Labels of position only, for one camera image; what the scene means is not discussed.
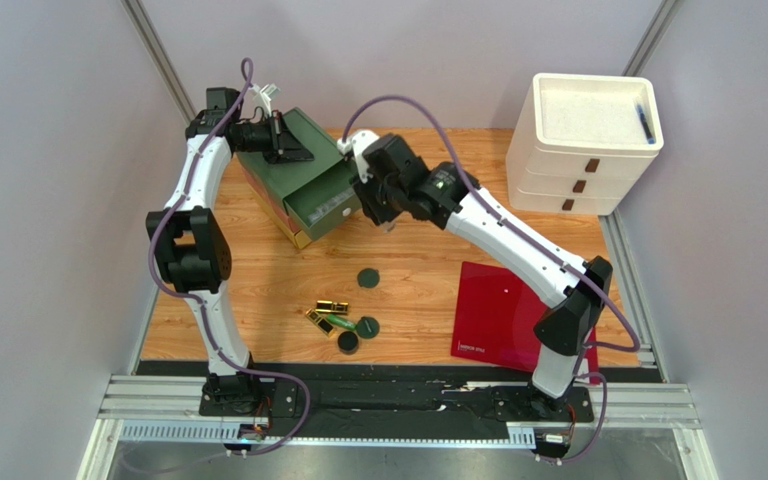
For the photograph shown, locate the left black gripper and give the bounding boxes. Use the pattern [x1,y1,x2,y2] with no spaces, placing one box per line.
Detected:
[238,113,316,167]

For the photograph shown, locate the pink drawer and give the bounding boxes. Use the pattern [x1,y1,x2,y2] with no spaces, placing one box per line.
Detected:
[243,166,299,235]

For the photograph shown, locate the green top drawer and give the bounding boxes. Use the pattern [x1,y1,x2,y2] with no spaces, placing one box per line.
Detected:
[237,108,362,241]

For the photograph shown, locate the clear cosmetic bottle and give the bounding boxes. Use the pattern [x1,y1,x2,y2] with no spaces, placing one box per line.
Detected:
[306,190,358,225]

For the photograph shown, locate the dark green round compact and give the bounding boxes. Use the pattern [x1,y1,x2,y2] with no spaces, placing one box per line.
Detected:
[356,268,381,289]

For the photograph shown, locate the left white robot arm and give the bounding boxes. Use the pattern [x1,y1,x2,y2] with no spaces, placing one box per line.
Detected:
[146,87,314,412]

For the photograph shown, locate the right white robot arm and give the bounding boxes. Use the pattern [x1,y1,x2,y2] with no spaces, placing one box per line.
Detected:
[337,130,612,400]

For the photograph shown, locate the yellow bottom drawer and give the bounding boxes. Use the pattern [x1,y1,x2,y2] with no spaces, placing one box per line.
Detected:
[253,191,313,250]

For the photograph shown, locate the gold rectangular case upper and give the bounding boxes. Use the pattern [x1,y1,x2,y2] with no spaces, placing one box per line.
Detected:
[314,300,350,315]

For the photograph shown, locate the gold rectangular case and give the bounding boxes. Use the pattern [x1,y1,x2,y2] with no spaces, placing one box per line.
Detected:
[314,300,350,315]
[305,309,336,337]

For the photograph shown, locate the green lipstick tube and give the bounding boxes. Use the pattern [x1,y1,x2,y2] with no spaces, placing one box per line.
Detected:
[326,313,357,331]

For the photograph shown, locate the gold rectangular case lower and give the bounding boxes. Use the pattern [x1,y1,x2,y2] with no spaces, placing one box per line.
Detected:
[305,309,336,337]

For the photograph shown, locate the red mirror board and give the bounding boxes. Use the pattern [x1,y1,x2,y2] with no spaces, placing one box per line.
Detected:
[451,260,601,385]

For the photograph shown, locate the black round compact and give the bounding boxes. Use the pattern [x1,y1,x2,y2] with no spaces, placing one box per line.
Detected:
[337,331,360,355]

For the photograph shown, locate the white three-drawer organizer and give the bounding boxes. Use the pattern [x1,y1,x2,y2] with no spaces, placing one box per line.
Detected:
[506,73,664,216]

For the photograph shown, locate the blue pen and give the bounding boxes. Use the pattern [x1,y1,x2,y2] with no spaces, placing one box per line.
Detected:
[635,103,656,145]

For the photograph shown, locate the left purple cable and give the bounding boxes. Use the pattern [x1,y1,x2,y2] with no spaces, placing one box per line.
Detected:
[146,57,314,458]

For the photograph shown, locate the purple cable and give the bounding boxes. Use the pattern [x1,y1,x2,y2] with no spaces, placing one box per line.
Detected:
[146,57,314,458]
[341,94,642,465]

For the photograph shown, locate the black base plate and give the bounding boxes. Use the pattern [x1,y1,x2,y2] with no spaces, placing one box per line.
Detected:
[198,361,664,441]

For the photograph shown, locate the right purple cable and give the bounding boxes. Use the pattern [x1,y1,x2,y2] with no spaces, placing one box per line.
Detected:
[341,94,642,465]

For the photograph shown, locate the aluminium frame rail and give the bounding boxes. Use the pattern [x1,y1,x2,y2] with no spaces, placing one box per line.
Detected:
[89,375,718,479]

